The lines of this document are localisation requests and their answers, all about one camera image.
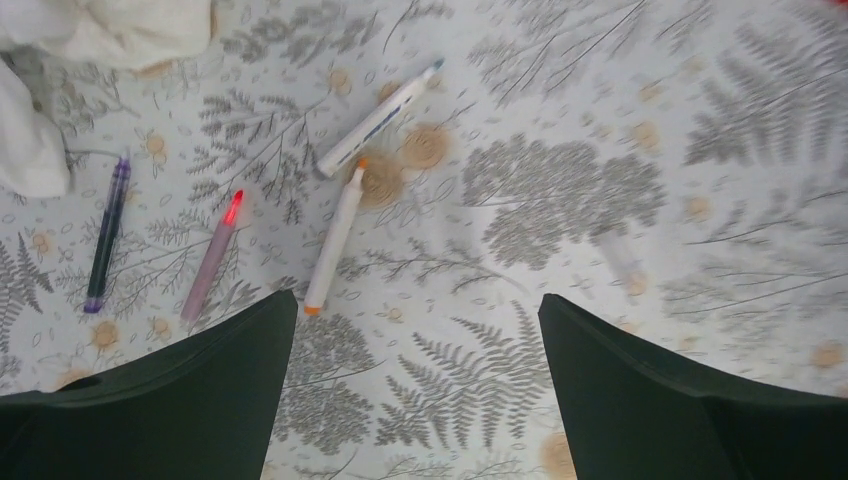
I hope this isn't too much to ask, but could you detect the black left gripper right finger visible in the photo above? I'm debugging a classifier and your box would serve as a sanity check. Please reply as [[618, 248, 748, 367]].
[[538, 294, 847, 479]]

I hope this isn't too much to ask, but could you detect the pink pen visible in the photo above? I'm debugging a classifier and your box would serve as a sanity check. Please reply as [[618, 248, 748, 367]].
[[180, 190, 244, 323]]

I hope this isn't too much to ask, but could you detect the black pen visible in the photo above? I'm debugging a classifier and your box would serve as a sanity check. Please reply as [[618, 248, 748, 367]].
[[83, 153, 132, 314]]

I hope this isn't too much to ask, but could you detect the white pen red tip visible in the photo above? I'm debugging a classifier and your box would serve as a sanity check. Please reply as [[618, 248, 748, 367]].
[[303, 158, 368, 316]]

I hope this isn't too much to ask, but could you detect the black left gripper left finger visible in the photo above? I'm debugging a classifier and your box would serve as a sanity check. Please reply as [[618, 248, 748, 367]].
[[1, 291, 298, 479]]

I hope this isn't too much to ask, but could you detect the floral patterned mat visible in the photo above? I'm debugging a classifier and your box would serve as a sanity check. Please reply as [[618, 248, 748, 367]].
[[1, 1, 847, 479]]

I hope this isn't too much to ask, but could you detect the white crumpled cloth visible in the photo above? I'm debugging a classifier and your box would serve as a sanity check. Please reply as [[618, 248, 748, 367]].
[[1, 0, 217, 198]]

